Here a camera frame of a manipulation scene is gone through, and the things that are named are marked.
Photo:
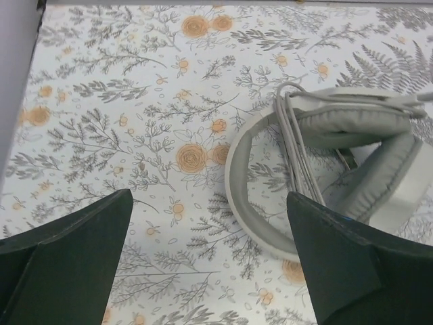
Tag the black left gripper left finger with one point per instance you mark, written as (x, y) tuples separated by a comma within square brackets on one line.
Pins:
[(62, 272)]

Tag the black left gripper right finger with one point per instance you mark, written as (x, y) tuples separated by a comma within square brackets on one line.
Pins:
[(357, 274)]

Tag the floral patterned table mat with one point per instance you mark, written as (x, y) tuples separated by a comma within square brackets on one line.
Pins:
[(149, 98)]

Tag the white grey headphones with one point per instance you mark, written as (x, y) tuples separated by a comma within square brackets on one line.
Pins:
[(370, 131)]

